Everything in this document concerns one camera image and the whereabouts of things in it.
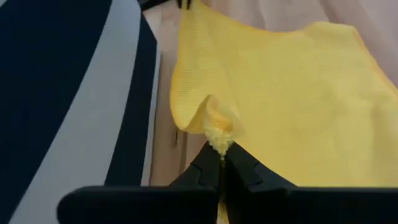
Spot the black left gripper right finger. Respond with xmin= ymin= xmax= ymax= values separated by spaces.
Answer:
xmin=223 ymin=141 xmax=398 ymax=224

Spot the yellow towel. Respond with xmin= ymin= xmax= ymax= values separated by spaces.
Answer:
xmin=169 ymin=0 xmax=398 ymax=224

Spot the navy white striped fabric basket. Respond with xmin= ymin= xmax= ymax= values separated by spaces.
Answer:
xmin=0 ymin=0 xmax=161 ymax=224

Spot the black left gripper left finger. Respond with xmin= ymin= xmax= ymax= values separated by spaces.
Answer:
xmin=57 ymin=141 xmax=222 ymax=224

